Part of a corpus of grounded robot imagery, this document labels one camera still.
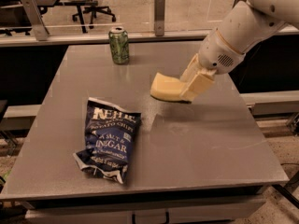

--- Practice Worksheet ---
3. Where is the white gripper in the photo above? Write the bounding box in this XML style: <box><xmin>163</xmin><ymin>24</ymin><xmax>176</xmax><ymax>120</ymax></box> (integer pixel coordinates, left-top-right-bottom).
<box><xmin>179</xmin><ymin>30</ymin><xmax>245</xmax><ymax>102</ymax></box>

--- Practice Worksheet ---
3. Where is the yellow sponge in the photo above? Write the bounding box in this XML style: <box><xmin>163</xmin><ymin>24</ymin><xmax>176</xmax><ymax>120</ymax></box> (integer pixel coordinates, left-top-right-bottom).
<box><xmin>150</xmin><ymin>73</ymin><xmax>190</xmax><ymax>103</ymax></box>

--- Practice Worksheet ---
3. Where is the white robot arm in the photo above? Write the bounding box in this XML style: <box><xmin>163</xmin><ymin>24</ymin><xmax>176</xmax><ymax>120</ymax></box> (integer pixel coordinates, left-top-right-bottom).
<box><xmin>178</xmin><ymin>0</ymin><xmax>299</xmax><ymax>102</ymax></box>

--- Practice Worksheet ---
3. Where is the blue kettle chip bag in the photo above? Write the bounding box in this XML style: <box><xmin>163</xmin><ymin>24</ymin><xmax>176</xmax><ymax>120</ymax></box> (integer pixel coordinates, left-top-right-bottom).
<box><xmin>74</xmin><ymin>98</ymin><xmax>141</xmax><ymax>184</ymax></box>

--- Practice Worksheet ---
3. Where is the green soda can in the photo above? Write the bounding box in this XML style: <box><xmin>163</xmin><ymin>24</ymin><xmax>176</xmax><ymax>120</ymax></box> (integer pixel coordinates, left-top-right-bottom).
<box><xmin>108</xmin><ymin>26</ymin><xmax>129</xmax><ymax>64</ymax></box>

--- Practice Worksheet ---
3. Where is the clear glass barrier panel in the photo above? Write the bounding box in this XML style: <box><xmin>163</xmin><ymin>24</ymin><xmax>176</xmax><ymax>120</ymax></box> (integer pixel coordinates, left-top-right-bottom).
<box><xmin>0</xmin><ymin>0</ymin><xmax>247</xmax><ymax>35</ymax></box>

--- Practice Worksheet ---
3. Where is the dark background desk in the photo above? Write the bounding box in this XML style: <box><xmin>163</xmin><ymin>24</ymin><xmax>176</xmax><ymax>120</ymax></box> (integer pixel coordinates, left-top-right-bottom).
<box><xmin>35</xmin><ymin>0</ymin><xmax>97</xmax><ymax>34</ymax></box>

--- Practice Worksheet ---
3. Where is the middle metal bracket post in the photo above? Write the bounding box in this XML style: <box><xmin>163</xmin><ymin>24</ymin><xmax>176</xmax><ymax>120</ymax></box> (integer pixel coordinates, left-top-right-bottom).
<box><xmin>154</xmin><ymin>0</ymin><xmax>165</xmax><ymax>36</ymax></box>

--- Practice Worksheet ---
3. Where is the left metal bracket post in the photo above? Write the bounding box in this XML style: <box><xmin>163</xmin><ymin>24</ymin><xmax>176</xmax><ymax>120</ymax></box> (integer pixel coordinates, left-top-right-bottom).
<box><xmin>21</xmin><ymin>0</ymin><xmax>49</xmax><ymax>41</ymax></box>

